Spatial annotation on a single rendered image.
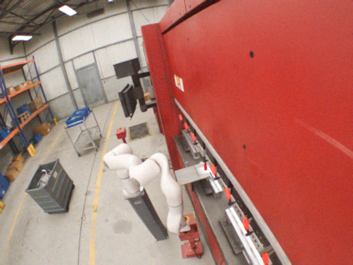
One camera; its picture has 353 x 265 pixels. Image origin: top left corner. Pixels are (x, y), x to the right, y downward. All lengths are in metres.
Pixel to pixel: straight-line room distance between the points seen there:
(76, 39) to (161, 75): 7.23
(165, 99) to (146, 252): 1.92
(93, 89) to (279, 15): 8.37
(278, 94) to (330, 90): 0.15
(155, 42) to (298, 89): 1.61
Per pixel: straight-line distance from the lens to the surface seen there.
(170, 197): 0.81
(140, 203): 1.44
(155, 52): 1.81
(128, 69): 1.96
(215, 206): 1.31
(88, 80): 8.48
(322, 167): 0.37
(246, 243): 1.09
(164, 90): 1.87
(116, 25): 8.30
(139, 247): 2.24
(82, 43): 8.55
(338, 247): 0.45
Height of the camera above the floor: 1.99
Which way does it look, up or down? 30 degrees down
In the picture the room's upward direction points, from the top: 11 degrees counter-clockwise
